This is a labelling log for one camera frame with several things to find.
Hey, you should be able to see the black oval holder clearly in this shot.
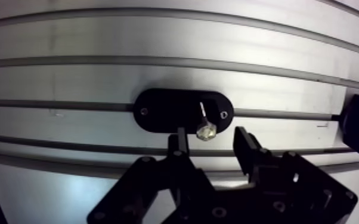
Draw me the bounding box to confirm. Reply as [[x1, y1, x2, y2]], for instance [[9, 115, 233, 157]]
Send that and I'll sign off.
[[132, 88, 235, 135]]

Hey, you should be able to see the steel bolt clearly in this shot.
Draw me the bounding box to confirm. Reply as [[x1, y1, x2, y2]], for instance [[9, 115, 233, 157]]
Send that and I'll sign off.
[[196, 101, 218, 142]]

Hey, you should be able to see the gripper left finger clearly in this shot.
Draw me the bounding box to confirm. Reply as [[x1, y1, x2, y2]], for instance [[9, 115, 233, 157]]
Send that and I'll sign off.
[[86, 126, 217, 224]]

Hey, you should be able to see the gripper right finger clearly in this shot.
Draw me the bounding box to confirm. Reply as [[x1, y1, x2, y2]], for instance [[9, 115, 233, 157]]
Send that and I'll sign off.
[[233, 126, 359, 224]]

